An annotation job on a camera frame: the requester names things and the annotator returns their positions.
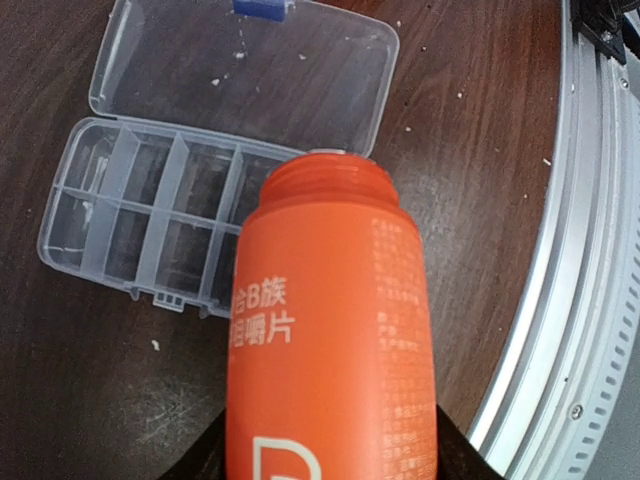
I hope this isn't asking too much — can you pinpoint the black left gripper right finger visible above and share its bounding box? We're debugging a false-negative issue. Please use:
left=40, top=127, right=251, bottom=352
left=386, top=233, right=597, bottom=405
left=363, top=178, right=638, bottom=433
left=436, top=406, right=503, bottom=480

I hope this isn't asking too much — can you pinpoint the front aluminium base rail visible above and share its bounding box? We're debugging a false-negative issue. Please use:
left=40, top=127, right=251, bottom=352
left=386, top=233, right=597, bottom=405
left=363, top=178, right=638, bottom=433
left=469, top=1, right=639, bottom=479

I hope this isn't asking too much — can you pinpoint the clear plastic pill organizer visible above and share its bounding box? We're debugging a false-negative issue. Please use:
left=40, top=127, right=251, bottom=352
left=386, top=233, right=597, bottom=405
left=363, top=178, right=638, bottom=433
left=37, top=1, right=400, bottom=318

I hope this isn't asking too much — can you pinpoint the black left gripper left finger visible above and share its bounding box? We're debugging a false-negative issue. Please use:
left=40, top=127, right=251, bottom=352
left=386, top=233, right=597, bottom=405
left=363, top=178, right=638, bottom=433
left=159, top=409, right=227, bottom=480

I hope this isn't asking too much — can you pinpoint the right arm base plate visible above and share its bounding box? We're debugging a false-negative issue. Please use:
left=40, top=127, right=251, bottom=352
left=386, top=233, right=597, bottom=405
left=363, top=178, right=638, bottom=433
left=570, top=0, right=639, bottom=65

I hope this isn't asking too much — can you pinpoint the orange pill bottle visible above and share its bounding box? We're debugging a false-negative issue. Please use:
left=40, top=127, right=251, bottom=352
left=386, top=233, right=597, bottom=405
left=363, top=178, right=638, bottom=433
left=226, top=153, right=438, bottom=479

